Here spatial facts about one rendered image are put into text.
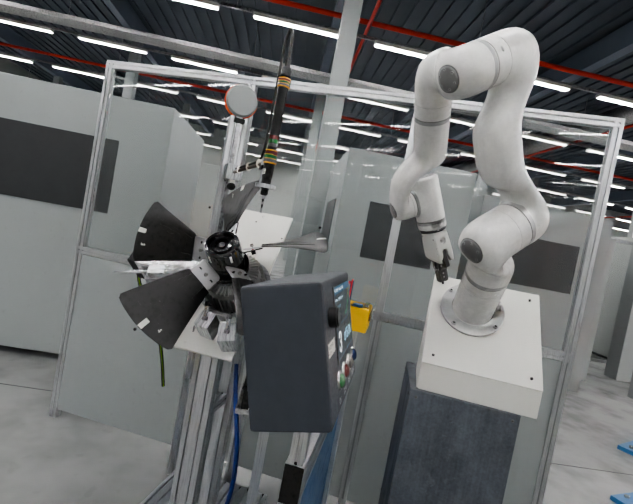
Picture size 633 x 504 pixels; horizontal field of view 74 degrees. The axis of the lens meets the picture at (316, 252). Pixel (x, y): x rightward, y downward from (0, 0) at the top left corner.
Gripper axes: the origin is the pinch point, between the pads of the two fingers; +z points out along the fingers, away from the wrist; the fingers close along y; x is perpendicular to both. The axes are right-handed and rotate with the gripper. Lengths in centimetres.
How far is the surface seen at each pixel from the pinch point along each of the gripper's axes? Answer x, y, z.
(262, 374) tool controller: 58, -64, -25
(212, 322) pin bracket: 73, 25, 0
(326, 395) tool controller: 51, -68, -21
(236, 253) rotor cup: 58, 22, -21
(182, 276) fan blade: 77, 22, -20
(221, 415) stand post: 86, 49, 50
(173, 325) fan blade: 83, 15, -7
